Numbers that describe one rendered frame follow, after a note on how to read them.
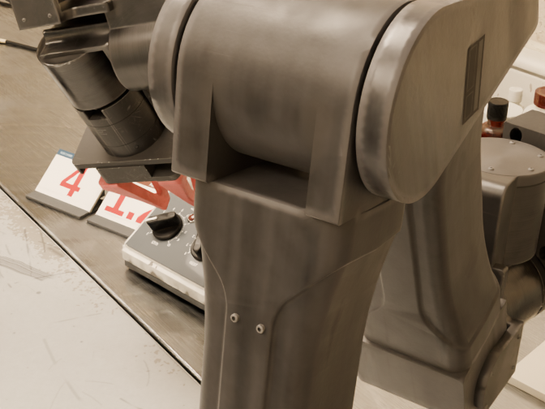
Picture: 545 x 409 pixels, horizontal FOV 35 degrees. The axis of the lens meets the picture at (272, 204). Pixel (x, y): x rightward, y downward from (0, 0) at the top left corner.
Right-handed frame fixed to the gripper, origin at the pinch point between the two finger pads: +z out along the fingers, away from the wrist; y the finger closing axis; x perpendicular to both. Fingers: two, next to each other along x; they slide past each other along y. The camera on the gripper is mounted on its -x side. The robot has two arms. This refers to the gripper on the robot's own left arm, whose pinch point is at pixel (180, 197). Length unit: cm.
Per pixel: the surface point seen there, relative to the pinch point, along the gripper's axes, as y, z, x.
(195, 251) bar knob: 0.4, 5.5, 2.0
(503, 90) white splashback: -21, 35, -44
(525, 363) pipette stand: -28.5, 15.9, 7.3
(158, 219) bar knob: 5.5, 5.4, -1.7
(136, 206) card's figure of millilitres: 13.3, 11.3, -8.1
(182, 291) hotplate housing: 2.3, 8.4, 4.7
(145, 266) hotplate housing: 7.0, 7.9, 2.1
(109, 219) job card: 16.4, 11.6, -6.7
